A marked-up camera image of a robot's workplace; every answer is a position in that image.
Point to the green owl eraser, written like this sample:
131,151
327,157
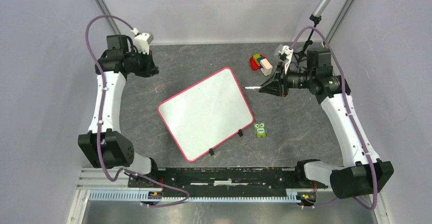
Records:
260,130

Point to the pink framed whiteboard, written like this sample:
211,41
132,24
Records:
206,114

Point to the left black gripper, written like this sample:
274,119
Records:
151,70

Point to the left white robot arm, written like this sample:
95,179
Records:
103,144

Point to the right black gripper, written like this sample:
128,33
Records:
281,90

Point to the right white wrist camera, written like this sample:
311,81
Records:
284,53

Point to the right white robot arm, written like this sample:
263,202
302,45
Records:
363,172

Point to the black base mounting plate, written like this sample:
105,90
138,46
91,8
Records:
215,182

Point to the grey slotted cable duct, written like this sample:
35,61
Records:
151,196

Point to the colourful toy brick stack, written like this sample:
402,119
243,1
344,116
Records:
261,63

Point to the black tripod stand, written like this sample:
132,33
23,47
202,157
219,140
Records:
316,18

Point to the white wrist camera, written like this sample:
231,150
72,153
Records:
142,41
284,53

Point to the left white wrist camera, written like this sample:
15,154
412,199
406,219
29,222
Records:
142,41

